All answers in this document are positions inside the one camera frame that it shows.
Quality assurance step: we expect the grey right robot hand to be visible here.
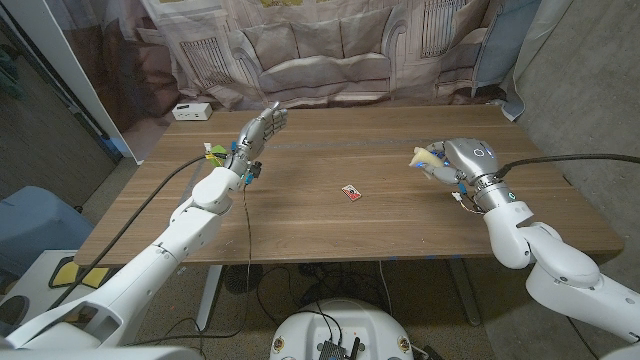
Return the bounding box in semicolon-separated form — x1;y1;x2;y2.
422;138;500;188

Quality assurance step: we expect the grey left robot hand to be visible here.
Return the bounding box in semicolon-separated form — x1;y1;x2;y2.
225;101;290;177

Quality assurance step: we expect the pale yellow sponge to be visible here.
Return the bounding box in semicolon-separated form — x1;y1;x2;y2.
408;146;445;170

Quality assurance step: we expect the green cube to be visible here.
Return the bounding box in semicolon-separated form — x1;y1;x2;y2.
209;144;229;168

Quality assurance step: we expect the white power strip box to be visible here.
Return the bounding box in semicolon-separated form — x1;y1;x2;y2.
171;102;214;122

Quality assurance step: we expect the pale grey hanging cloth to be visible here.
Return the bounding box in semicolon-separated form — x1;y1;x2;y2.
502;0;571;122

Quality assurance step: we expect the grey table leg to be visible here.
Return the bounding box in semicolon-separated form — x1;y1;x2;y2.
447;258;482;327

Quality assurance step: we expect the black round floor fan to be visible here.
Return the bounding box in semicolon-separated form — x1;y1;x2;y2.
223;263;264;295

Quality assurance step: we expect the white table leg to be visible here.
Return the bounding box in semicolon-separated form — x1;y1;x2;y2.
195;264;224;329

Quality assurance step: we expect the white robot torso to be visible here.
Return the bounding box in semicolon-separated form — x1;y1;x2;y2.
269;298;415;360

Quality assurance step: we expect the white partition panel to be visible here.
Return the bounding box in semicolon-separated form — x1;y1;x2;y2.
0;0;146;165

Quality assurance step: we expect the yellow pad with black rim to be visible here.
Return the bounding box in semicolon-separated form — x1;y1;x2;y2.
48;256;112;290

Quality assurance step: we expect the blue upholstered chair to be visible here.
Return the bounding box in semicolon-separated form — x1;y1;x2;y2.
0;185;96;274

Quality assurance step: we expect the white floor platform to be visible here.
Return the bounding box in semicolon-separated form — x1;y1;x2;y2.
0;249;126;346

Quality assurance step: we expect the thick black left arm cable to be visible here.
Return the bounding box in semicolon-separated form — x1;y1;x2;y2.
47;153;221;312

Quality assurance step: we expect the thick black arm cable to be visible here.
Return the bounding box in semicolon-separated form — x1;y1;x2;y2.
492;153;640;181
47;153;221;312

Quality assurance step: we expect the thin black left wrist cable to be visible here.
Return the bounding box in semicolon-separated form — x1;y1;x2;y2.
124;184;254;347

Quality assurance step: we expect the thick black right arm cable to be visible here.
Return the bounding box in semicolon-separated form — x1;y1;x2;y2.
492;153;640;181

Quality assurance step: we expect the black floor cable tangle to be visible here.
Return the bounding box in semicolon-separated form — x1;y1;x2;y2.
257;262;394;326

